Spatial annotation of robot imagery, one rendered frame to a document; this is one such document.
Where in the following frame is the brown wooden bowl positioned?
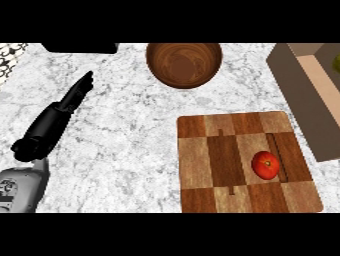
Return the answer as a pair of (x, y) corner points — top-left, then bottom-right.
(145, 43), (225, 90)

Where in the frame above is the brown cardboard box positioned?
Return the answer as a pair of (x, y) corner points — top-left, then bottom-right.
(266, 43), (340, 163)

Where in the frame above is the red tomato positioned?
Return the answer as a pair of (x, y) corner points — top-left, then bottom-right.
(250, 150), (282, 181)

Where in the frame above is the checkered wooden cutting board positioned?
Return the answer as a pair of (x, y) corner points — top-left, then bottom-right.
(176, 110), (325, 214)

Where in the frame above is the black appliance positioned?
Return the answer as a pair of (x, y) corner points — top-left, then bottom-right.
(40, 43), (121, 55)

